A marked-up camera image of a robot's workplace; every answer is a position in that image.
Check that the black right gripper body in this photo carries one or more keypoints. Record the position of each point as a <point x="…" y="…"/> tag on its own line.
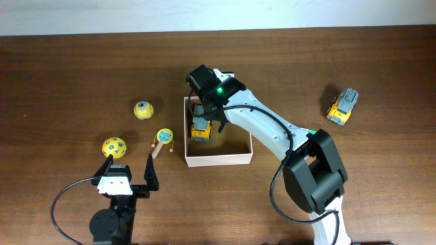
<point x="207" y="103"/>

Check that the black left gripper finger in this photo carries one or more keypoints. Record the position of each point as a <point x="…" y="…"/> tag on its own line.
<point x="102" y="171"/>
<point x="150" y="175"/>

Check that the yellow ball with grey eyes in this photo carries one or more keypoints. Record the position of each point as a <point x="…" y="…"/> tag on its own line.
<point x="143" y="110"/>

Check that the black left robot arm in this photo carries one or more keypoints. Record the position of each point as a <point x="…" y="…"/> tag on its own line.
<point x="114" y="225"/>

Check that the yellow ball with blue letters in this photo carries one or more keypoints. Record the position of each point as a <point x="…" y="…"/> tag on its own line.
<point x="114" y="146"/>

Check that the yellow grey toy truck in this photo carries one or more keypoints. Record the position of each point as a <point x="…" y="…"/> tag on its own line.
<point x="342" y="106"/>
<point x="200" y="129"/>

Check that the yellow cat rattle drum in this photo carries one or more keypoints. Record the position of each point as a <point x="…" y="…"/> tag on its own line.
<point x="164" y="136"/>

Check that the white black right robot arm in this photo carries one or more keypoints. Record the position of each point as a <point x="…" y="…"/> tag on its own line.
<point x="312" y="170"/>

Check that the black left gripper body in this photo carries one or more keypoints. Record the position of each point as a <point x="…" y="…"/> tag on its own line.
<point x="139" y="191"/>

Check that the pink open cardboard box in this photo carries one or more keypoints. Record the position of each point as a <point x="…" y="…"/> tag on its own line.
<point x="232" y="146"/>

